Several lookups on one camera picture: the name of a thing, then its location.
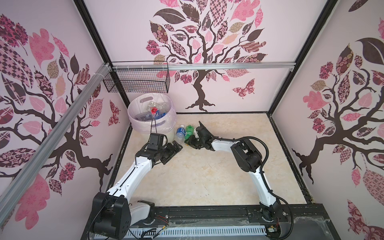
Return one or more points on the white slotted cable duct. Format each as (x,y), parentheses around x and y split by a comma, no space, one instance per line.
(194,232)

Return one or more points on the black wire basket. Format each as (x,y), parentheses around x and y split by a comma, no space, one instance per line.
(138,77)

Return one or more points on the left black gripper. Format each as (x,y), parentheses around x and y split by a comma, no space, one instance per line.
(172,151)

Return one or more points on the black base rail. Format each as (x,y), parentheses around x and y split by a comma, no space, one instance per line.
(297,222)

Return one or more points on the aluminium rail left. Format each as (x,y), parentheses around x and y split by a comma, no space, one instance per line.
(23,180)

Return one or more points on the blue label bottle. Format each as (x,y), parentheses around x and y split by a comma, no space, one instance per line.
(158,110)
(180,134)

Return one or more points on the light green bottle yellow cap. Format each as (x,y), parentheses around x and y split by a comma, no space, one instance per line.
(190,130)

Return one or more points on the pink plastic bin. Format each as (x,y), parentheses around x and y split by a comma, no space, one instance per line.
(141,120)

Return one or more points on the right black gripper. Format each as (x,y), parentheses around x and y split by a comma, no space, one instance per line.
(191,138)

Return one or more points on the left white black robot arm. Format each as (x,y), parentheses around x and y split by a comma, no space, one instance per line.
(112,214)

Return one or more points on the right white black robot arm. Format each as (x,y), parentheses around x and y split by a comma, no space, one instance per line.
(251,155)

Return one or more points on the aluminium rail back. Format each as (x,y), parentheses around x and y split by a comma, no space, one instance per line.
(184,67)

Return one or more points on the aluminium rail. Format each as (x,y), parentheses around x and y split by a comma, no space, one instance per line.
(184,67)
(23,180)

